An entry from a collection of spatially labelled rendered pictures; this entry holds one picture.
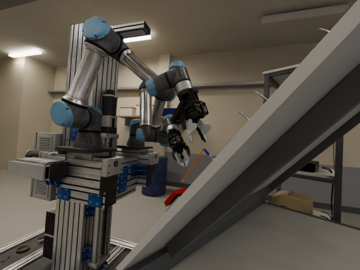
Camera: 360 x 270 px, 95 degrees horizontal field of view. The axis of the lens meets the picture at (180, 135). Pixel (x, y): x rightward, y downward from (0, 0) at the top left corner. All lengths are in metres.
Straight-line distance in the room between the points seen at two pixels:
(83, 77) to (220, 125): 3.62
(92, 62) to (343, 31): 0.87
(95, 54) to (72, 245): 1.21
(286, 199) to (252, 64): 3.54
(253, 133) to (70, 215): 1.36
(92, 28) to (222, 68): 3.89
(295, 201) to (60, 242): 1.73
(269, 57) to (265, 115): 4.48
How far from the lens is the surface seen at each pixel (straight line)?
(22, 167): 1.17
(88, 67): 0.94
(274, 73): 1.63
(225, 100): 4.32
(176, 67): 0.74
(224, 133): 4.20
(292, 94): 0.25
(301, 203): 1.61
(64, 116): 0.93
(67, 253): 1.58
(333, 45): 0.26
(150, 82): 0.76
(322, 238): 1.18
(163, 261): 0.67
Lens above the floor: 1.24
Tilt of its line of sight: 2 degrees up
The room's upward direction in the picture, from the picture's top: 3 degrees clockwise
